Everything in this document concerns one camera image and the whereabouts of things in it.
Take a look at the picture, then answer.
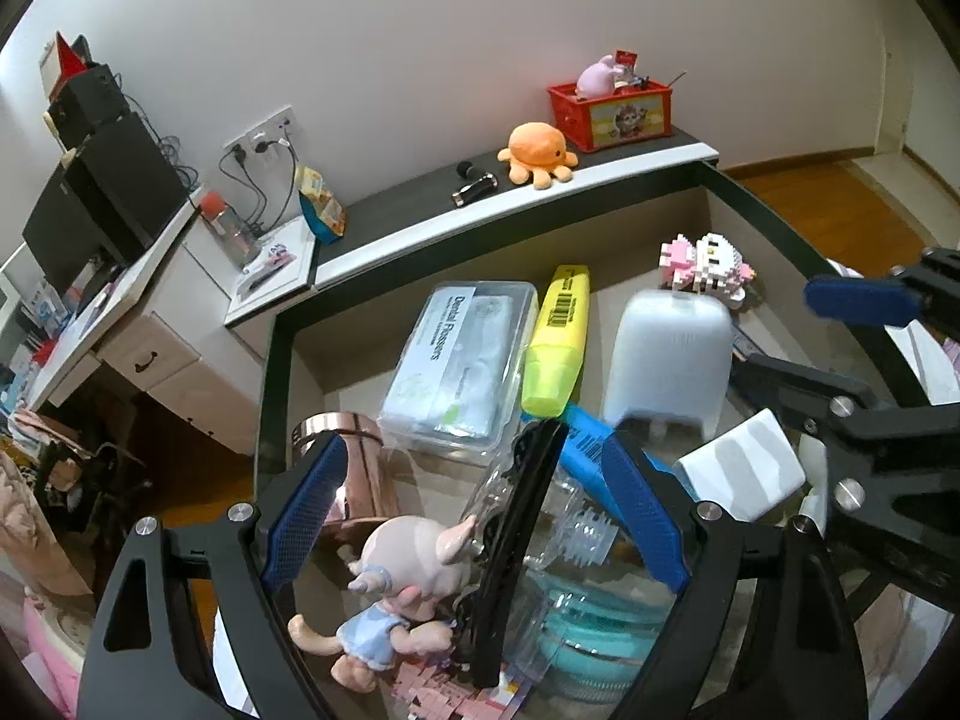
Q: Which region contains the clear plastic floss box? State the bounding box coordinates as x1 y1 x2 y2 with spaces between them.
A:
377 281 541 466

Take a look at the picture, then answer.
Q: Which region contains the black cylindrical torch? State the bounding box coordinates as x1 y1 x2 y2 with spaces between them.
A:
451 174 500 207

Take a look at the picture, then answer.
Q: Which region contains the pink packet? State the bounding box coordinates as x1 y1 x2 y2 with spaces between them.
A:
240 244 295 293

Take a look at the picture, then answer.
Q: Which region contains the black computer monitor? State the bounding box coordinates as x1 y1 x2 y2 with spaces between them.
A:
21 165 106 293

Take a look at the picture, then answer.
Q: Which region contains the clear glass bottle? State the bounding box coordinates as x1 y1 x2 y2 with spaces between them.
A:
457 457 623 593

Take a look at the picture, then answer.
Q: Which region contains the pink plush toy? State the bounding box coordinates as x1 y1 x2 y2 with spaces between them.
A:
576 55 623 98

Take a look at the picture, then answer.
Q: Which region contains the pink storage box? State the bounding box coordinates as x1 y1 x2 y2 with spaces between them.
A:
255 161 960 720

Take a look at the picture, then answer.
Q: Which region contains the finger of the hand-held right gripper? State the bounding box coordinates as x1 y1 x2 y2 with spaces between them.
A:
729 351 960 466
804 246 960 331

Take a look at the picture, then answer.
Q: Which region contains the black comb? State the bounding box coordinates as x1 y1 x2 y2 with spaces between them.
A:
454 420 571 691

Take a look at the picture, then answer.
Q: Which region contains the orange octopus plush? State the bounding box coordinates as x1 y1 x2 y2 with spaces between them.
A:
497 122 577 188

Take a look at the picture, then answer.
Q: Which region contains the white round table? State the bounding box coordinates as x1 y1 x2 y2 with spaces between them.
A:
825 255 960 720

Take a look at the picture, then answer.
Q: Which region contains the red cap bottle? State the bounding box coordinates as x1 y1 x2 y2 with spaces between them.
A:
199 191 260 271

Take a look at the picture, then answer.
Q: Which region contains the yellow highlighter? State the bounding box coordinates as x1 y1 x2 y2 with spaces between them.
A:
520 264 592 419

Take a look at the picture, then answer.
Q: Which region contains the black computer tower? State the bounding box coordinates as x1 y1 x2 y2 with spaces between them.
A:
64 111 192 263

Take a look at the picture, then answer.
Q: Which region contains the teal round case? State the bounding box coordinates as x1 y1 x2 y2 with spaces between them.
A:
510 570 676 702

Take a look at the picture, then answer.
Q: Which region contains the white wall socket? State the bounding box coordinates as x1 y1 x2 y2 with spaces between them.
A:
223 109 305 158

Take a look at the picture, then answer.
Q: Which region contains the small white box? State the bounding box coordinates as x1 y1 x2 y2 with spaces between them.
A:
671 407 807 522

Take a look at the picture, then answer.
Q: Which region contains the pink pig figurine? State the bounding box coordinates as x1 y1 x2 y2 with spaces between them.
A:
289 514 481 691

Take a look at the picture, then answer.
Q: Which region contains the black chair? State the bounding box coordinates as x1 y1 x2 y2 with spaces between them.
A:
37 435 162 541

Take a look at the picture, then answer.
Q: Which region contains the rose gold tin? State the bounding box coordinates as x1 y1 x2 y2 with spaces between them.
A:
291 411 402 541

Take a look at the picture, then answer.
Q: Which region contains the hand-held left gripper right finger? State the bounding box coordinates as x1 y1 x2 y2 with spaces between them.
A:
598 430 871 720

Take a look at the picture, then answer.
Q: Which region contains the black speaker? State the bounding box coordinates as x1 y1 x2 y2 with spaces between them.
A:
46 64 125 151

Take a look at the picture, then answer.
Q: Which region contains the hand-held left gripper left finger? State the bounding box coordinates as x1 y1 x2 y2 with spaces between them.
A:
75 430 351 720

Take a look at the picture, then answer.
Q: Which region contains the blue marker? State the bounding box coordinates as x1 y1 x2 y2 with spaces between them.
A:
555 401 702 533

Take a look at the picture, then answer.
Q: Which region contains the colourful patterned pouch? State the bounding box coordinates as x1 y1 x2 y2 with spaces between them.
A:
394 656 530 720

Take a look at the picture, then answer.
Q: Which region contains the wall power outlet with plugs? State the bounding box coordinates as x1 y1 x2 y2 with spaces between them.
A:
219 142 297 237

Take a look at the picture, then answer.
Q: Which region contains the white pink block cat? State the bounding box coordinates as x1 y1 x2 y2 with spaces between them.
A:
658 235 757 312

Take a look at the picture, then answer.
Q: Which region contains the yellow snack bag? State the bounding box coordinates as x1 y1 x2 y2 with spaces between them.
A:
295 165 348 245

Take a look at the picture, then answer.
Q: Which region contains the white rounded plastic case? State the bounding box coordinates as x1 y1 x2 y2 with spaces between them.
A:
604 289 734 443

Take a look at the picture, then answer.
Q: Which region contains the pink puffer jacket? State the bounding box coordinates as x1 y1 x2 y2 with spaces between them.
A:
0 442 98 601

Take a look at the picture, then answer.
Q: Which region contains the red storage crate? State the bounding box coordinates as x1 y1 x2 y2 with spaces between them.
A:
547 77 672 153

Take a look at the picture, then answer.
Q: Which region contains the white door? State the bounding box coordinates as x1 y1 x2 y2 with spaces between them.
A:
874 30 912 158

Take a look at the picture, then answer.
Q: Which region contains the black white low bench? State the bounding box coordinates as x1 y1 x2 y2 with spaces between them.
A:
225 124 721 327

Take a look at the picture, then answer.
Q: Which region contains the white desk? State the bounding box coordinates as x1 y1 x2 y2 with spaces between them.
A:
15 187 263 458

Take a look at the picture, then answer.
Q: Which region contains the red white box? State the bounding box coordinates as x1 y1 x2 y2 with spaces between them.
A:
39 31 95 102

